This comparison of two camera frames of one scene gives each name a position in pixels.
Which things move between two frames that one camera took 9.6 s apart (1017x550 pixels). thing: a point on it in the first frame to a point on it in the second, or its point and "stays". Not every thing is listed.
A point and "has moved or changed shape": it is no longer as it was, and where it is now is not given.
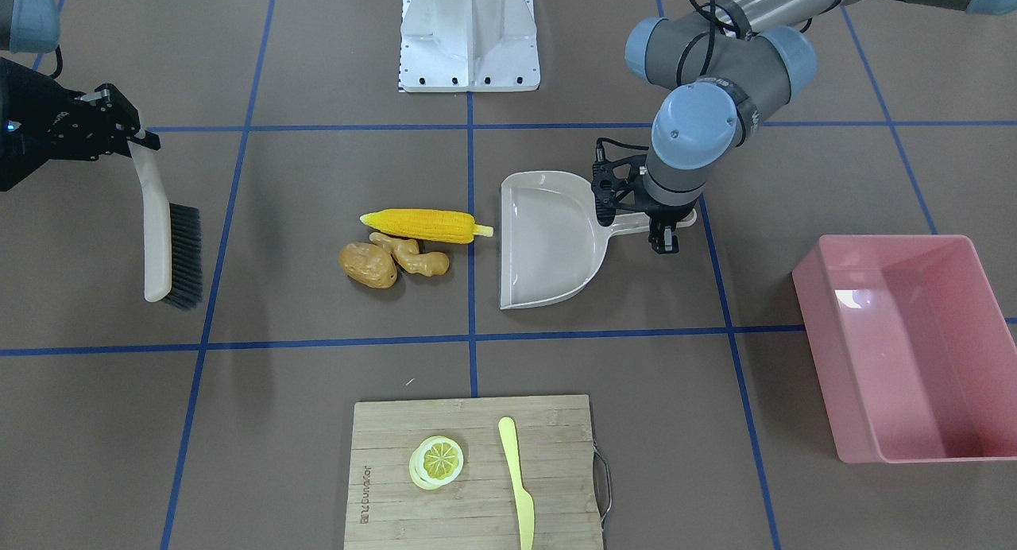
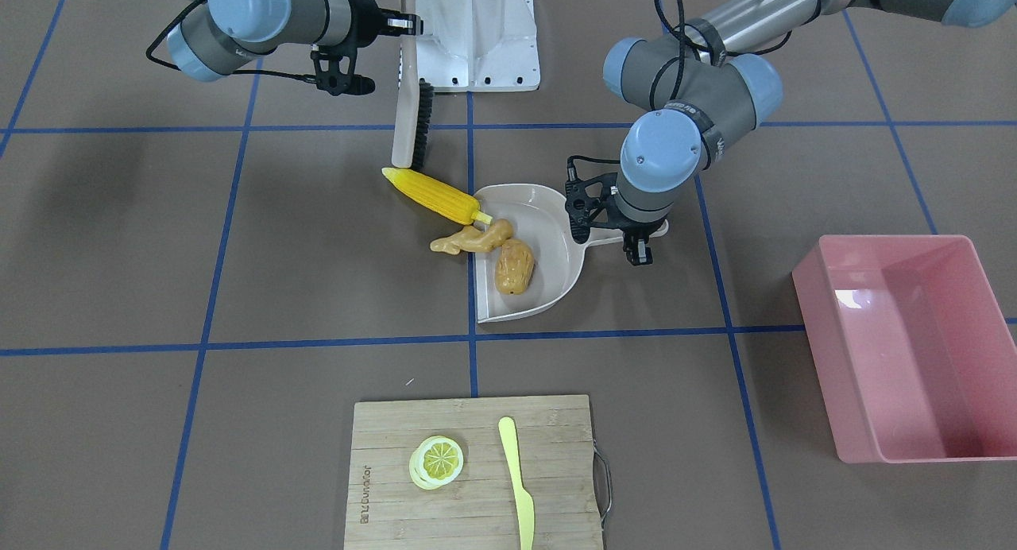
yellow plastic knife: (524, 502) stays
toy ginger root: (407, 253) to (470, 238)
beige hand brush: (172, 241) to (415, 99)
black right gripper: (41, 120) to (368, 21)
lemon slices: (436, 461) stays
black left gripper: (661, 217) to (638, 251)
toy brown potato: (368, 265) to (514, 265)
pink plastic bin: (914, 355) stays
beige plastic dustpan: (551, 240) has moved or changed shape
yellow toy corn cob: (428, 225) to (451, 204)
